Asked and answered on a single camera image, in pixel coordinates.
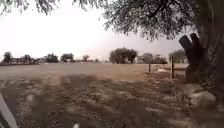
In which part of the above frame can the pale low building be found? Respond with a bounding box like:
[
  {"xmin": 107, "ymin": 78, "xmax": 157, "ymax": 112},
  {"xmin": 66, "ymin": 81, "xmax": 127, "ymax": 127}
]
[{"xmin": 135, "ymin": 53, "xmax": 168, "ymax": 65}]

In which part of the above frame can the dark bushy tree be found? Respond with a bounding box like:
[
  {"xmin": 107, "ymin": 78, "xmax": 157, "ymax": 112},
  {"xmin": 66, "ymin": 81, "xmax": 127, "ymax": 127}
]
[{"xmin": 108, "ymin": 47, "xmax": 138, "ymax": 65}]

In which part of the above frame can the pale large rock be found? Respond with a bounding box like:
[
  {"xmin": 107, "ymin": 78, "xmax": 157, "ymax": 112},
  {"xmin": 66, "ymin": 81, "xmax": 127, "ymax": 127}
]
[
  {"xmin": 179, "ymin": 83, "xmax": 205, "ymax": 97},
  {"xmin": 189, "ymin": 90, "xmax": 218, "ymax": 109}
]

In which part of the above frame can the large tree with thick trunk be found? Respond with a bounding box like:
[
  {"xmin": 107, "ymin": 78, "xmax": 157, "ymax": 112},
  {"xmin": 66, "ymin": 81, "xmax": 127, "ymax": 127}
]
[{"xmin": 0, "ymin": 0, "xmax": 224, "ymax": 98}]

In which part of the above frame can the tall wooden fence post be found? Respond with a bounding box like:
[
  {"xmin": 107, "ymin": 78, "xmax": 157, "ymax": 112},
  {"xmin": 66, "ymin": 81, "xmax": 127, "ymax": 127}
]
[{"xmin": 170, "ymin": 55, "xmax": 175, "ymax": 80}]

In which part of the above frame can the row of distant trees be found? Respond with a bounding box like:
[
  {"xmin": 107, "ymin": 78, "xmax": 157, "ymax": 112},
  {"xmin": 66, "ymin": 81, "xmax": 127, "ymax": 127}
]
[{"xmin": 1, "ymin": 51, "xmax": 100, "ymax": 66}]

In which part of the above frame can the broad-crowned tree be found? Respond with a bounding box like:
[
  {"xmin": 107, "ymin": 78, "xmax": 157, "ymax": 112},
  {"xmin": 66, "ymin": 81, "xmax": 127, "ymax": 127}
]
[{"xmin": 168, "ymin": 49, "xmax": 188, "ymax": 64}]

